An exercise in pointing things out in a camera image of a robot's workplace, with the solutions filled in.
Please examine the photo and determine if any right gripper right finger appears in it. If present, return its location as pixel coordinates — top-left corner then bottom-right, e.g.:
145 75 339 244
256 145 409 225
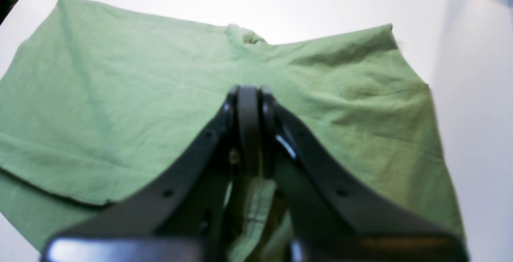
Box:
250 87 469 262

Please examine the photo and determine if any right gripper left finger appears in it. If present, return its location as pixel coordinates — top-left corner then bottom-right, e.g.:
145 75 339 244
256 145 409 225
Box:
41 86 251 262

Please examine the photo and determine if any green t-shirt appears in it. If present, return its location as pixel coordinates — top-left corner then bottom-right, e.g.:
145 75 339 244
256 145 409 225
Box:
0 0 465 252

